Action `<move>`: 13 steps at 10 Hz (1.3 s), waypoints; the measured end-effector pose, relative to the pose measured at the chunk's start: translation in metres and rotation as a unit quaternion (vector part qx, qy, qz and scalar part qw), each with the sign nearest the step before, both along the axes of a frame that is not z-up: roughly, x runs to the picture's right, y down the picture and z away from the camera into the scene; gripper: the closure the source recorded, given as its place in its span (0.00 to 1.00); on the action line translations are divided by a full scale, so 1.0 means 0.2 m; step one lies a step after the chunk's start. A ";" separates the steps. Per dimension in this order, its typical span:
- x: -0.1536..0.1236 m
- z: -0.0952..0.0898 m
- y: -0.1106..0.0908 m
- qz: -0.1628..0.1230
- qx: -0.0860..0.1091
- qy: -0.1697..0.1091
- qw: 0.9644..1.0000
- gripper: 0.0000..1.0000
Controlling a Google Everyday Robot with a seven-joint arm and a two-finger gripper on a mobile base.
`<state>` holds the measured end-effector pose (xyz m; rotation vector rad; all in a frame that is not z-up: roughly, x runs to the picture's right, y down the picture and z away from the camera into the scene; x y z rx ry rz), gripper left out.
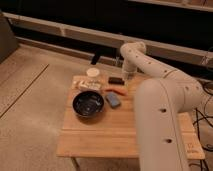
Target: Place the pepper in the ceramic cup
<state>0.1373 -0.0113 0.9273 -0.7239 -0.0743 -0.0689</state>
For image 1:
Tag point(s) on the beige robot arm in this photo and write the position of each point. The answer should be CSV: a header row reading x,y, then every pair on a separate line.
x,y
158,101

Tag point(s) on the white ceramic cup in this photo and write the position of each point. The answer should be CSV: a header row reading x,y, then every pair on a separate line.
x,y
93,73

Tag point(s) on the blue sponge block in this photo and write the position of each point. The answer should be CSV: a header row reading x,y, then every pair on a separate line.
x,y
112,99

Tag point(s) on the grey cabinet corner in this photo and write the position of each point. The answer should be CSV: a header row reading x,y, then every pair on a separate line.
x,y
8,41

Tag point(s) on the clear plastic food package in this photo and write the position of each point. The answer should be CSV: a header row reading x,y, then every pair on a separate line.
x,y
84,85

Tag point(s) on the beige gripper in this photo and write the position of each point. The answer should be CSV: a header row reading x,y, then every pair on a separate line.
x,y
128,73

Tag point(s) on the black rectangular block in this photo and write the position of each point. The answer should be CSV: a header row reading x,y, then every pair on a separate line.
x,y
116,80

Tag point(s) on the wooden table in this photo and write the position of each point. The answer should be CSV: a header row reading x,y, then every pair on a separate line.
x,y
110,134

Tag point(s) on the black ceramic bowl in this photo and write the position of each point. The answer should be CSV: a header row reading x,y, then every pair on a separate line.
x,y
88,104

